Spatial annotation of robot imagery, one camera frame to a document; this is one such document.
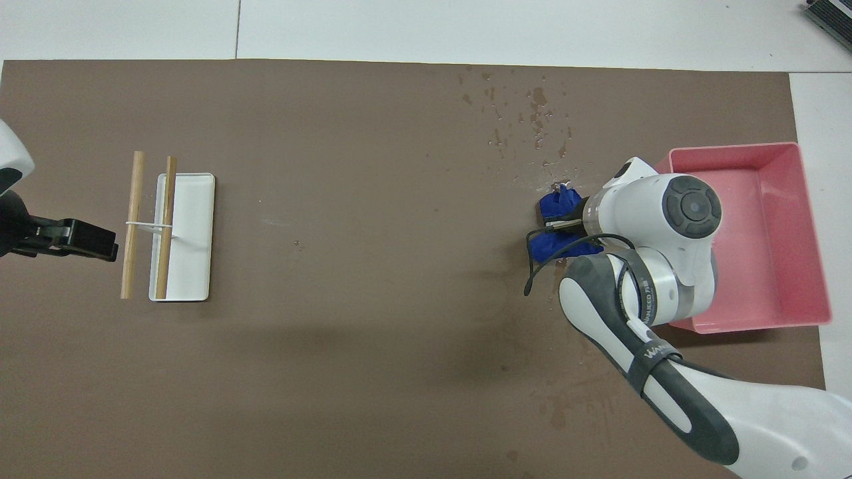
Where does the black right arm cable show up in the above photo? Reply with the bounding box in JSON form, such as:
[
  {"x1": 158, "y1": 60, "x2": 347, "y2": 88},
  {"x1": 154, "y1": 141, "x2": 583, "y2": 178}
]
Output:
[{"x1": 524, "y1": 223, "x2": 666, "y2": 333}]

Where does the blue towel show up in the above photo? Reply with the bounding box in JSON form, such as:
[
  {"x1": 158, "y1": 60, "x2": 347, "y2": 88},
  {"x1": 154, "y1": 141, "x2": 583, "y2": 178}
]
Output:
[{"x1": 538, "y1": 184, "x2": 603, "y2": 263}]

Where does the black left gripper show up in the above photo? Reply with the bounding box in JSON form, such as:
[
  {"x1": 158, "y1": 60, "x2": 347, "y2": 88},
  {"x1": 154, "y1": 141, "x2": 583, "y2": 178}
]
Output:
[{"x1": 0, "y1": 192, "x2": 119, "y2": 261}]

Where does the grey ridged device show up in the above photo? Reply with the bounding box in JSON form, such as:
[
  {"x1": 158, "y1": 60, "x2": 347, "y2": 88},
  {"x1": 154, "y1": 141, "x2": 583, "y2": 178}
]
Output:
[{"x1": 802, "y1": 0, "x2": 852, "y2": 51}]

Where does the white towel rack base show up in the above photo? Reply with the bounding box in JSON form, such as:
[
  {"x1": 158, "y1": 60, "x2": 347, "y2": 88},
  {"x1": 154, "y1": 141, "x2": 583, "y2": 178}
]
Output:
[{"x1": 125, "y1": 173, "x2": 216, "y2": 302}]

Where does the pink plastic bin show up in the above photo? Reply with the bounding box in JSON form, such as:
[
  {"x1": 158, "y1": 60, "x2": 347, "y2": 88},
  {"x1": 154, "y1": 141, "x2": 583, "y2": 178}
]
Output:
[{"x1": 654, "y1": 142, "x2": 833, "y2": 333}]

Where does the brown table mat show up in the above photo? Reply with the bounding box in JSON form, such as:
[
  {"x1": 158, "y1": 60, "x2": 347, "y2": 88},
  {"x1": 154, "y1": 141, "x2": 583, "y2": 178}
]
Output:
[{"x1": 0, "y1": 59, "x2": 838, "y2": 479}]

